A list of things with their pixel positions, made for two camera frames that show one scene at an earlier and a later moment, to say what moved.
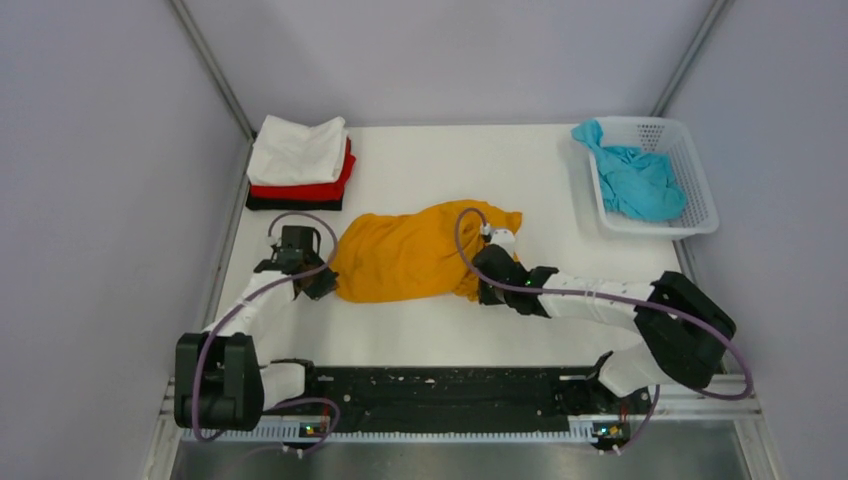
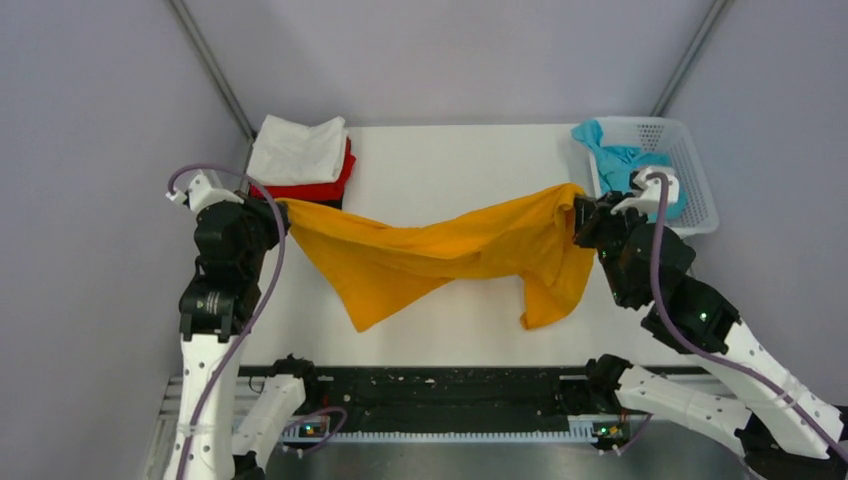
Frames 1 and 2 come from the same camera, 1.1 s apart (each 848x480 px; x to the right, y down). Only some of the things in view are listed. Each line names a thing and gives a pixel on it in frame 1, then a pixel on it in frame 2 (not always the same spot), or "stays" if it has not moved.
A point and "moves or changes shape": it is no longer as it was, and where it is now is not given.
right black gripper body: x=492 y=295 -> x=605 y=232
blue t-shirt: x=633 y=182 stays
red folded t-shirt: x=328 y=191 stays
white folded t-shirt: x=289 y=153 stays
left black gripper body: x=313 y=259 -> x=265 y=224
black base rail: x=389 y=396 stays
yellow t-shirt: x=405 y=256 moves or changes shape
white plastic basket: x=669 y=137 stays
